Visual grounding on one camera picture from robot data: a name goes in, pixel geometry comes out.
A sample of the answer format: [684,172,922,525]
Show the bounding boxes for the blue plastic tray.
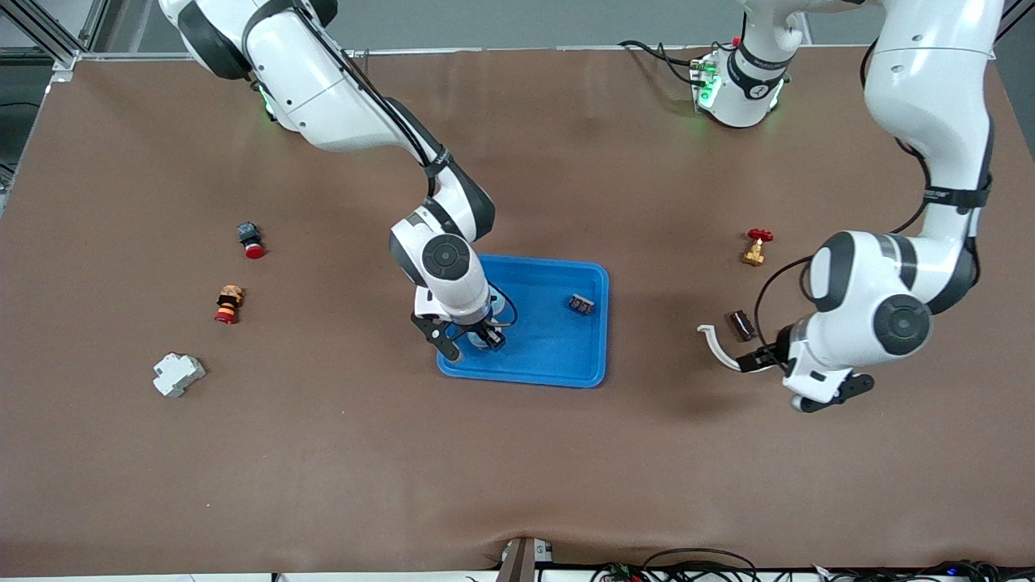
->
[437,254,609,389]

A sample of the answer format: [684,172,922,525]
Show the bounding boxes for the white semicircular pipe clamp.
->
[697,325,757,373]

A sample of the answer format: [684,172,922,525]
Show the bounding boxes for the brown table mat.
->
[0,44,1035,576]

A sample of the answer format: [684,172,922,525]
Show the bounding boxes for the red button with blue-black base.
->
[236,222,268,260]

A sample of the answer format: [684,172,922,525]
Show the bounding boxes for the red button with orange base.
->
[213,285,245,325]

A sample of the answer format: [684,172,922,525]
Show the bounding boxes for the white circuit breaker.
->
[153,353,207,399]

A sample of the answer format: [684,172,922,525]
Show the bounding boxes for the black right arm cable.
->
[311,32,520,328]

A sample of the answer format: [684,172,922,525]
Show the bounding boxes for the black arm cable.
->
[754,40,995,350]
[311,32,520,328]

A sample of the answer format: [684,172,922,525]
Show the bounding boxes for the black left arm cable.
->
[754,40,995,350]

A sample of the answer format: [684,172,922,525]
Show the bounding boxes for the brass valve with red handle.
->
[740,228,775,268]

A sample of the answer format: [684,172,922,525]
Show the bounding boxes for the black cable bundle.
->
[813,560,1035,582]

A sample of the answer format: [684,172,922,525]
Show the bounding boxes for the black cable loop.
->
[643,548,761,582]

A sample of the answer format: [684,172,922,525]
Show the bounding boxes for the grey table edge bracket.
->
[495,536,557,582]

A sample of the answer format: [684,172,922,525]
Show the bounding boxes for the black base cable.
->
[619,39,704,86]

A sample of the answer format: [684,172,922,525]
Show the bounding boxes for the aluminium frame post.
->
[0,0,106,74]

